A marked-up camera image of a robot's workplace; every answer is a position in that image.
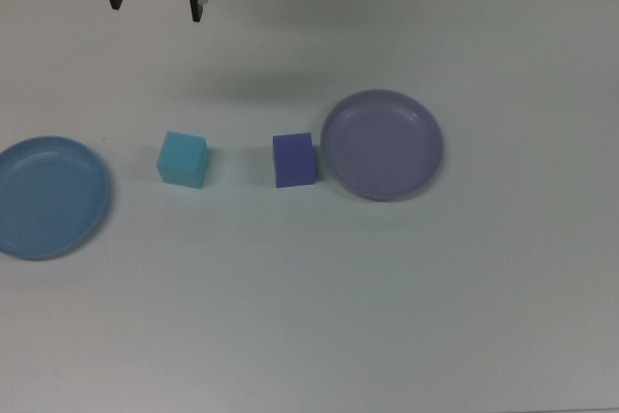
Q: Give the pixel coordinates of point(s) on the purple cube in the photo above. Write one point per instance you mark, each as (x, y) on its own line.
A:
(294, 161)

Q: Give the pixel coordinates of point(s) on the purple plate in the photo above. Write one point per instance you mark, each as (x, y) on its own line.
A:
(382, 147)

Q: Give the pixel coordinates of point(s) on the light blue cube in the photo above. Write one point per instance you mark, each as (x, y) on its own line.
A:
(183, 161)

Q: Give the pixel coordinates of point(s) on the blue plate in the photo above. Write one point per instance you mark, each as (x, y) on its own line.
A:
(48, 200)

